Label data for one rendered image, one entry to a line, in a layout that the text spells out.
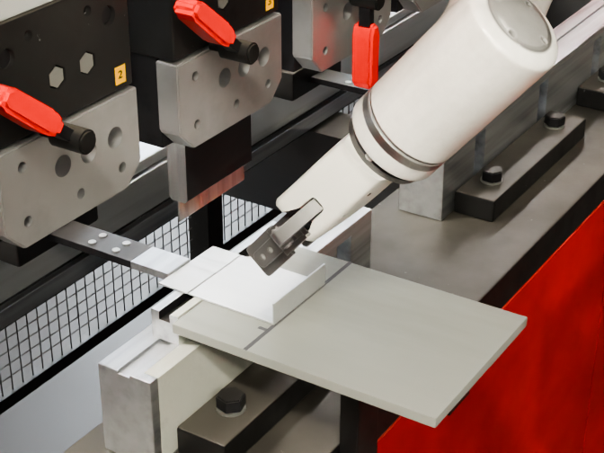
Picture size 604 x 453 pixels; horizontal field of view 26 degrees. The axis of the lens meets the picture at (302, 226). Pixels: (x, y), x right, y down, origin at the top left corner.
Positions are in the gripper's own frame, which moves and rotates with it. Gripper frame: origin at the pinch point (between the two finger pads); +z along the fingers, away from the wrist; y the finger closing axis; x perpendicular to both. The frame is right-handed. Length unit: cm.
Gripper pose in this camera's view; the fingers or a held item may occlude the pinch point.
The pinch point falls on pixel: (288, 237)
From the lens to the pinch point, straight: 116.6
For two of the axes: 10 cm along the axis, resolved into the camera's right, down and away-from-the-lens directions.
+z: -5.4, 5.1, 6.6
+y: -5.3, 4.0, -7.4
